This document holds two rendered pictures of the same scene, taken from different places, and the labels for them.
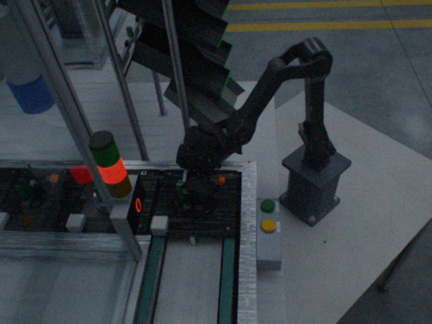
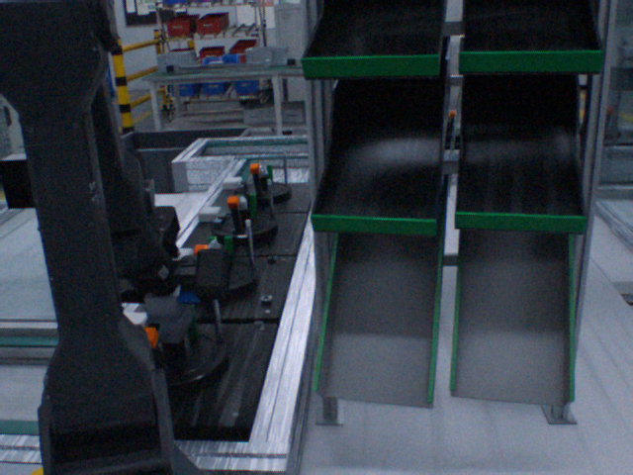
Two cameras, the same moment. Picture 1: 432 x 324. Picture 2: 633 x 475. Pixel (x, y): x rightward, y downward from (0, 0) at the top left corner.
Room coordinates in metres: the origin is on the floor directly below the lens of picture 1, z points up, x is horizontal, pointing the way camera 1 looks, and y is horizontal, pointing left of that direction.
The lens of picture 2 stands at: (0.86, -0.65, 1.42)
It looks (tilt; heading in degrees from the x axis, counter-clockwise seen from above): 22 degrees down; 87
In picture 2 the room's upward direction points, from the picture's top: 3 degrees counter-clockwise
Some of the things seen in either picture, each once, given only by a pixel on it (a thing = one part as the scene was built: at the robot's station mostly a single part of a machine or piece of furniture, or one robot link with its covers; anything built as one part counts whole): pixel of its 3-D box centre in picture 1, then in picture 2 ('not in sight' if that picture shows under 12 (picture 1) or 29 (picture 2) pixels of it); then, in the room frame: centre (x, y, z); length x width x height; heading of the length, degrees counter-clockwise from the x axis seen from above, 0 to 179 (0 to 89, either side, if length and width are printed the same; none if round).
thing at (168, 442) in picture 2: (319, 140); (104, 431); (0.72, -0.29, 1.15); 0.09 x 0.07 x 0.06; 8
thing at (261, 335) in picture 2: (197, 200); (178, 373); (0.70, 0.07, 0.96); 0.24 x 0.24 x 0.02; 81
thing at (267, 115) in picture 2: not in sight; (274, 112); (0.82, 5.53, 0.36); 0.60 x 0.40 x 0.15; 173
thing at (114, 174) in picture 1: (111, 166); not in sight; (0.53, 0.21, 1.33); 0.05 x 0.05 x 0.05
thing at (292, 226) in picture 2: not in sight; (242, 214); (0.77, 0.56, 1.01); 0.24 x 0.24 x 0.13; 82
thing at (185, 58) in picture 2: not in sight; (176, 61); (-0.13, 5.77, 0.90); 0.40 x 0.30 x 0.17; 83
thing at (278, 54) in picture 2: not in sight; (267, 56); (0.80, 5.68, 0.90); 0.40 x 0.31 x 0.17; 171
